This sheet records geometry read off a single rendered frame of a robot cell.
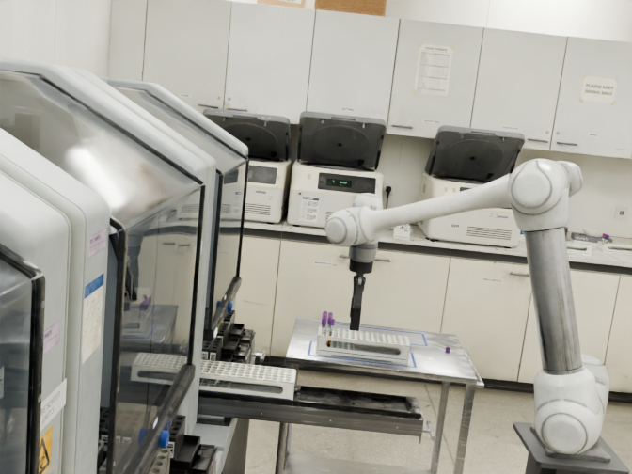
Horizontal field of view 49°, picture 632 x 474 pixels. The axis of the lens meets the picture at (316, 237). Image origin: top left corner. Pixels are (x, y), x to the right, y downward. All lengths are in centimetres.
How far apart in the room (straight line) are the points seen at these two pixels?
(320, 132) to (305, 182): 39
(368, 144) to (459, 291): 108
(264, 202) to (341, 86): 87
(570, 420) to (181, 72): 330
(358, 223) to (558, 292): 57
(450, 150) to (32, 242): 393
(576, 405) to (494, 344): 258
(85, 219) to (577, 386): 139
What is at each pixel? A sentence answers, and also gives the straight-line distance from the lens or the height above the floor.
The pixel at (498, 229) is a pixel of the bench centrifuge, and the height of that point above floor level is 102.
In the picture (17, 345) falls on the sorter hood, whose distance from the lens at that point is 65.
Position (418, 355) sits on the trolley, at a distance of 237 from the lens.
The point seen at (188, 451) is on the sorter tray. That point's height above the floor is 82.
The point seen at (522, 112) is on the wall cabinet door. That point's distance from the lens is 455.
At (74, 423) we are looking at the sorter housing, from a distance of 89.
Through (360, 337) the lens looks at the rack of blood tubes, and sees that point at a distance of 227.
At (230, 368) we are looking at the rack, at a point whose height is 86.
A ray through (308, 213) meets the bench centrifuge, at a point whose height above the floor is 99.
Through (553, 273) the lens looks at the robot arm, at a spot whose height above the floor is 124.
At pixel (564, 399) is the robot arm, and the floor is 93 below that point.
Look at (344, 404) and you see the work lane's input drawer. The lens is 195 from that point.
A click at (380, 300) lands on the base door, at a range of 425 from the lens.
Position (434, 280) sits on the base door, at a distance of 426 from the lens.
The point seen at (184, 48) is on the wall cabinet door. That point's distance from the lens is 449.
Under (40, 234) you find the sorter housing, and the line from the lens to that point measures 71.
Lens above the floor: 157
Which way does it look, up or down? 10 degrees down
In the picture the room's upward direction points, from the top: 6 degrees clockwise
